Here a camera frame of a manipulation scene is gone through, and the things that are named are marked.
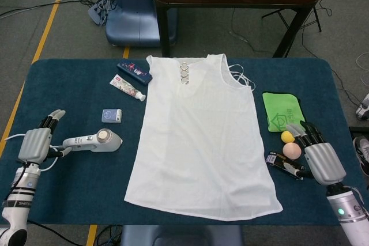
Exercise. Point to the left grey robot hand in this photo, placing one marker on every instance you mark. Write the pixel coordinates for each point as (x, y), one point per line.
(34, 145)

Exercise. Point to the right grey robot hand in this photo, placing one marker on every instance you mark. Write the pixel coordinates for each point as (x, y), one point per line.
(324, 162)

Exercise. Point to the white handheld garment steamer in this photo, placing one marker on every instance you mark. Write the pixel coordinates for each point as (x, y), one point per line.
(108, 145)

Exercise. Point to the white sleeveless top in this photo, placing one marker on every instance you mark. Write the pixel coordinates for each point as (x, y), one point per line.
(199, 142)

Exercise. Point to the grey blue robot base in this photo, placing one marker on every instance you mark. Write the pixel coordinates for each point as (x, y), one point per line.
(178, 234)

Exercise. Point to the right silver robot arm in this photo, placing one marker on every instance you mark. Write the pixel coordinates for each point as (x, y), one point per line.
(351, 217)

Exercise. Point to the pink ball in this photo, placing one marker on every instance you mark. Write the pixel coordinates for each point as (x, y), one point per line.
(291, 151)

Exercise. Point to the grey sneaker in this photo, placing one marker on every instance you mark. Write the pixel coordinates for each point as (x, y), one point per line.
(361, 148)

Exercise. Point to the black yellow packet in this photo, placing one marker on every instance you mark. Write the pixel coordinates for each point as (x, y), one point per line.
(281, 161)

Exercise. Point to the yellow ball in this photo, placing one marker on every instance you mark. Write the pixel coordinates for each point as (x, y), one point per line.
(286, 137)

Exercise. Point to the blue felt table cover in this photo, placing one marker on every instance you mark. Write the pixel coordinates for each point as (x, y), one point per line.
(72, 99)

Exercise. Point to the green folded towel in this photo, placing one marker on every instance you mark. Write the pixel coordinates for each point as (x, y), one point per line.
(281, 107)

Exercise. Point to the small light blue pack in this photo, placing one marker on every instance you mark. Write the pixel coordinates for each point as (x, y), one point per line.
(112, 115)

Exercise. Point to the white toothpaste tube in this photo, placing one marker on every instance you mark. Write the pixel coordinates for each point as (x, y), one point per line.
(125, 86)

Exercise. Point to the dark blue patterned box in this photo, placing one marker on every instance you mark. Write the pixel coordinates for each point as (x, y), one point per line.
(134, 72)

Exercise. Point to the blue power strip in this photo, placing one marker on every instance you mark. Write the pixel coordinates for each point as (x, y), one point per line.
(96, 12)

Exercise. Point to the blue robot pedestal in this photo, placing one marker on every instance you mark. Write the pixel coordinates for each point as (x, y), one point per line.
(129, 18)

